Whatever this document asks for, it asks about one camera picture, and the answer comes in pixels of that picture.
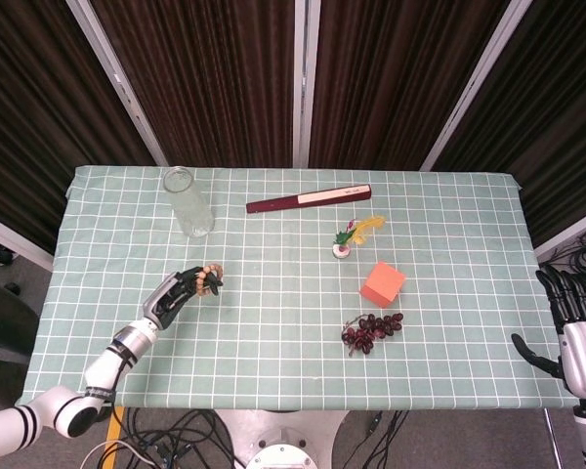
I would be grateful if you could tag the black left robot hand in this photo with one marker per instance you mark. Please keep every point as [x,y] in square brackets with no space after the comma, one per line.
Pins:
[168,303]

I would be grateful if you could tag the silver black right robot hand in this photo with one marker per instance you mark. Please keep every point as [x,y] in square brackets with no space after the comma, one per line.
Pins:
[583,352]

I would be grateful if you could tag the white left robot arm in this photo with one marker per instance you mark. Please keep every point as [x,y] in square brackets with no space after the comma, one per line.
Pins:
[107,366]

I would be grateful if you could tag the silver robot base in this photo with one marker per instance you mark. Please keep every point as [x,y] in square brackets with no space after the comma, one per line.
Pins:
[283,452]

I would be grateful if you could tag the clear textured glass vase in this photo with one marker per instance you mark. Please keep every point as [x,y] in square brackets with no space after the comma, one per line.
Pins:
[190,215]

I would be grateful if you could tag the metal table leg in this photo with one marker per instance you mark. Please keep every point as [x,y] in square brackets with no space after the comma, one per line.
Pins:
[554,439]

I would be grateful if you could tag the green white checked tablecloth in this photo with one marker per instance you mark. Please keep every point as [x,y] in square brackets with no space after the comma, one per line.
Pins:
[273,312]

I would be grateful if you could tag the maroon closed folding fan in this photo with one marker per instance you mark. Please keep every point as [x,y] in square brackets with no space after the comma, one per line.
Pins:
[273,204]

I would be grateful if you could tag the yellow green feather shuttlecock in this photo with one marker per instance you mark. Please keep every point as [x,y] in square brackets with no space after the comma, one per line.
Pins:
[342,251]

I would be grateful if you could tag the purple grape bunch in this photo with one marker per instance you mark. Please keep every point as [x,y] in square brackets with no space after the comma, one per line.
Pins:
[366,334]

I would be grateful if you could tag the orange red cube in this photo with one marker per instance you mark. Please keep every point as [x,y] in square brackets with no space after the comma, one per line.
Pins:
[381,288]

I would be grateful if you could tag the white screen frame rail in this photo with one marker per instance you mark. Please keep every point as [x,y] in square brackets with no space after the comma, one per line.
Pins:
[571,229]
[14,239]

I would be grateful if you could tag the white screen frame post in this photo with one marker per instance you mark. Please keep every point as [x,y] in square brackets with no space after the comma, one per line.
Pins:
[305,83]
[122,88]
[473,83]

